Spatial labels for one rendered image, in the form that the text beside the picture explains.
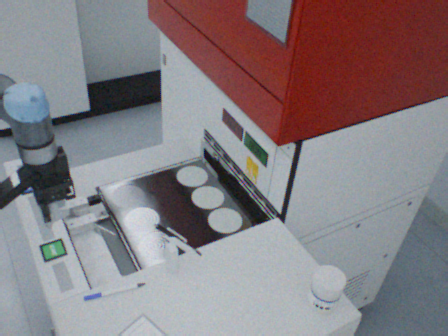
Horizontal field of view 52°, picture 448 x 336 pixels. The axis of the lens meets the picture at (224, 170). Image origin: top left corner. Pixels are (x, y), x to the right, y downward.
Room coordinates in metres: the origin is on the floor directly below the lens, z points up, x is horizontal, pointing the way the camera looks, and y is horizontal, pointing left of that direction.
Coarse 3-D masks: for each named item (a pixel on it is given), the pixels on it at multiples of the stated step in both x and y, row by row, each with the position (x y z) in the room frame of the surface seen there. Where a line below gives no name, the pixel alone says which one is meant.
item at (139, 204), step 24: (120, 192) 1.01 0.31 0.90; (144, 192) 1.02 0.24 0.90; (168, 192) 1.03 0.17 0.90; (192, 192) 1.04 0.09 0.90; (120, 216) 0.91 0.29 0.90; (144, 216) 0.92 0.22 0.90; (168, 216) 0.93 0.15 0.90; (192, 216) 0.94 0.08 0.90; (144, 240) 0.83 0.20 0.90; (168, 240) 0.84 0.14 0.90; (192, 240) 0.85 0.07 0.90; (216, 240) 0.85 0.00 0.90; (144, 264) 0.75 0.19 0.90
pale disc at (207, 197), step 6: (204, 186) 1.07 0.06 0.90; (210, 186) 1.07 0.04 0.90; (198, 192) 1.04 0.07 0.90; (204, 192) 1.04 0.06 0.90; (210, 192) 1.05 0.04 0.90; (216, 192) 1.05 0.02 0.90; (192, 198) 1.01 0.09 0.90; (198, 198) 1.02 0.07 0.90; (204, 198) 1.02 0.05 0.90; (210, 198) 1.02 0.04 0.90; (216, 198) 1.02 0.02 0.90; (222, 198) 1.03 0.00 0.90; (198, 204) 0.99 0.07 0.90; (204, 204) 0.99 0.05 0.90; (210, 204) 0.99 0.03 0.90; (216, 204) 1.00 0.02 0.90
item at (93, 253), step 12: (72, 216) 0.91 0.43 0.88; (96, 228) 0.87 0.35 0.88; (72, 240) 0.82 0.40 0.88; (84, 240) 0.83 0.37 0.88; (96, 240) 0.83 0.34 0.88; (84, 252) 0.78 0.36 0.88; (96, 252) 0.79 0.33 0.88; (108, 252) 0.79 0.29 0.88; (84, 264) 0.75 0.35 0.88; (96, 264) 0.75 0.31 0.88; (108, 264) 0.75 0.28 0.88; (96, 276) 0.71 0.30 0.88; (108, 276) 0.72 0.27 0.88
